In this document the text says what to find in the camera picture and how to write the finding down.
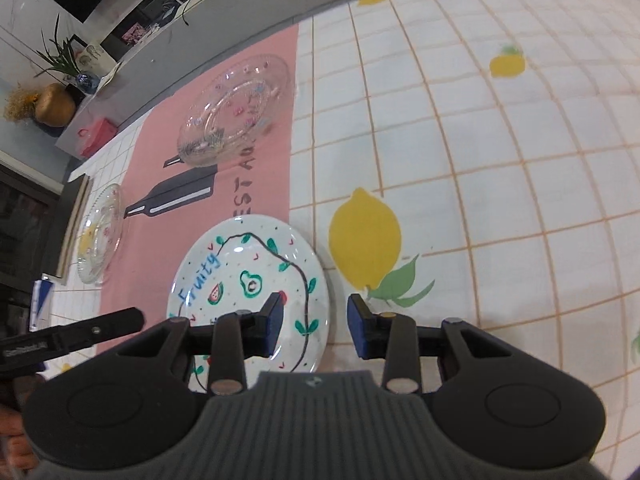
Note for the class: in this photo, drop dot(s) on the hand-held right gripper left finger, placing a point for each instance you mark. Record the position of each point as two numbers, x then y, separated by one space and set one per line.
274 322

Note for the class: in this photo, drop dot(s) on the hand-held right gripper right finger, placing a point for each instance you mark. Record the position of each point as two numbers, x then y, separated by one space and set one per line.
356 327

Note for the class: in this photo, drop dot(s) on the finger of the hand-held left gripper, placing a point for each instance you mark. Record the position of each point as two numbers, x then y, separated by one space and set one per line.
100 330

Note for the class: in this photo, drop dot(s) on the white fruit-print plate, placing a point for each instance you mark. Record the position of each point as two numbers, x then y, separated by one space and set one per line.
240 260

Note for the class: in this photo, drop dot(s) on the clear glass plate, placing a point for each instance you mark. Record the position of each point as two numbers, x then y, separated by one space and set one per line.
102 235
235 105

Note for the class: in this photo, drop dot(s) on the person's left hand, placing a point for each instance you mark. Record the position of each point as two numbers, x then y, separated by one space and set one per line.
10 435

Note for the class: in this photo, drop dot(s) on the blue and white box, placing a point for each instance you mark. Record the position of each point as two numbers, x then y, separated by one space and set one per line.
42 305

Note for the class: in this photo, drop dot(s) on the black book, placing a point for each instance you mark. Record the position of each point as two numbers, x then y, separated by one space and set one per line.
67 230

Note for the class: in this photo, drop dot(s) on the dark glass cabinet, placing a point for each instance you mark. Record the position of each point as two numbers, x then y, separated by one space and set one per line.
25 230

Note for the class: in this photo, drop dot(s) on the pink placemat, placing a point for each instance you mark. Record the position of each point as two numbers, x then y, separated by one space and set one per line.
210 190

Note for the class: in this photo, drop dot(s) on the pink basket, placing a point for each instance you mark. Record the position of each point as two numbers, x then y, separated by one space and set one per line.
97 135

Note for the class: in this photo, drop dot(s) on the gold vase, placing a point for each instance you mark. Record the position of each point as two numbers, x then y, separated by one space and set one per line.
54 105

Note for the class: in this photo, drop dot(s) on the dried yellow flowers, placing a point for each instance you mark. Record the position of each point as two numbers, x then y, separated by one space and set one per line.
20 102

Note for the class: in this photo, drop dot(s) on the blue glass vase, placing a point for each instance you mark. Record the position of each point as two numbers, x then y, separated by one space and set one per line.
86 82

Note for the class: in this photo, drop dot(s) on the green leafy plant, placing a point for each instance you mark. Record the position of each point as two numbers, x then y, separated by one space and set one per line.
62 57

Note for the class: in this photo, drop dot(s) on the pink photo card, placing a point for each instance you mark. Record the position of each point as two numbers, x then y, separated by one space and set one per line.
132 33

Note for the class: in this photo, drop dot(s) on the black picture frame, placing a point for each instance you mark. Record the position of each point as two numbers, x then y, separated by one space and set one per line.
75 46

